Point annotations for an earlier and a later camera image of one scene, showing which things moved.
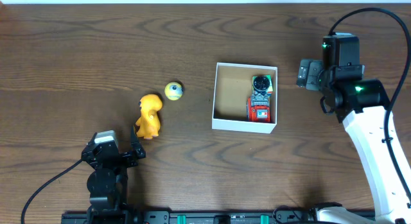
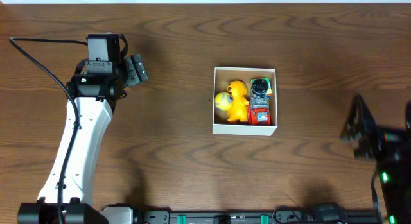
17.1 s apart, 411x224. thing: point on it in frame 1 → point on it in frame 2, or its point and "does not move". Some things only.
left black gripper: x=115 y=158 → x=135 y=70
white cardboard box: x=233 y=88 does not move
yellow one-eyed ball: x=174 y=91 → x=224 y=101
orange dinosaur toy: x=148 y=123 → x=239 y=111
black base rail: x=119 y=215 does not move
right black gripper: x=313 y=68 → x=383 y=139
